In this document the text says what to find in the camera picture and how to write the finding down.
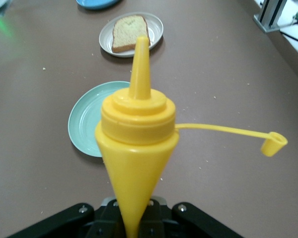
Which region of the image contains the yellow squeeze bottle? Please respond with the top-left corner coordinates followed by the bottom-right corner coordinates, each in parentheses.
top-left (94, 36), bottom-right (288, 238)

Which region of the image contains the bread slice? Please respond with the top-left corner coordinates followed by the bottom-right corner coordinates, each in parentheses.
top-left (111, 15), bottom-right (149, 53)

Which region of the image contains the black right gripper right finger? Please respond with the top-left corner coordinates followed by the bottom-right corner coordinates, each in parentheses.
top-left (139, 197), bottom-right (242, 238)

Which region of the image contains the aluminium post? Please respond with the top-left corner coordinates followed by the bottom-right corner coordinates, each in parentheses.
top-left (253, 0), bottom-right (288, 33)

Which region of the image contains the mint green round plate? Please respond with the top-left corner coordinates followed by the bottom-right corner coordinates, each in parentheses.
top-left (68, 81), bottom-right (131, 158)

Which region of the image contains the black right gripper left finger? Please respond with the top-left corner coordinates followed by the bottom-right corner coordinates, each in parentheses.
top-left (7, 200), bottom-right (126, 238)

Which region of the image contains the blue round plate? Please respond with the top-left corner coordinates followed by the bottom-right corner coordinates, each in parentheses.
top-left (75, 0), bottom-right (122, 10)

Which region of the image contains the beige round plate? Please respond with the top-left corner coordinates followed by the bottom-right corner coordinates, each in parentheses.
top-left (98, 14), bottom-right (164, 58)

